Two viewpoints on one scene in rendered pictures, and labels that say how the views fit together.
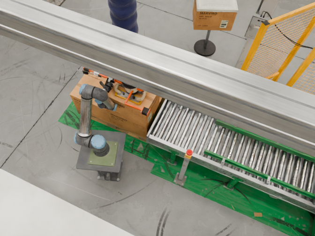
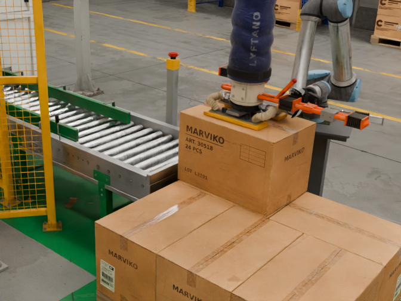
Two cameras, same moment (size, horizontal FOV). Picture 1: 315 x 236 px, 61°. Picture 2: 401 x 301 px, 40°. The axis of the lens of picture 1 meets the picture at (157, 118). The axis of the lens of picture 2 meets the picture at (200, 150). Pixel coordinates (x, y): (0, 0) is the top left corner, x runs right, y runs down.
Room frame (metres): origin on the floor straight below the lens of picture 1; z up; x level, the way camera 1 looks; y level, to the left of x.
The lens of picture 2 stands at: (4.55, 0.82, 1.90)
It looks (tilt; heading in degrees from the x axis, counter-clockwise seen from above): 23 degrees down; 195
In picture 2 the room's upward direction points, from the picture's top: 3 degrees clockwise
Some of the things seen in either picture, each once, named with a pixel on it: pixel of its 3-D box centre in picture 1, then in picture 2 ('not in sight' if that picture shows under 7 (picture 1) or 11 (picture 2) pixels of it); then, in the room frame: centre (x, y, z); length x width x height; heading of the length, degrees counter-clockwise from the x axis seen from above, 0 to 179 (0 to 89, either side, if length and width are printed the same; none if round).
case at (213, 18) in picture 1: (213, 11); not in sight; (3.50, -0.81, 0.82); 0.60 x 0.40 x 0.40; 91
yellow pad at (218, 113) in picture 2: not in sight; (235, 115); (1.94, 0.29, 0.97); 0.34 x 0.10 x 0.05; 69
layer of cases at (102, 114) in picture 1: (125, 91); (253, 260); (2.26, 0.50, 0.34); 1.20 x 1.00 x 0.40; 68
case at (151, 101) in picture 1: (132, 99); (244, 151); (1.85, 0.33, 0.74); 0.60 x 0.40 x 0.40; 66
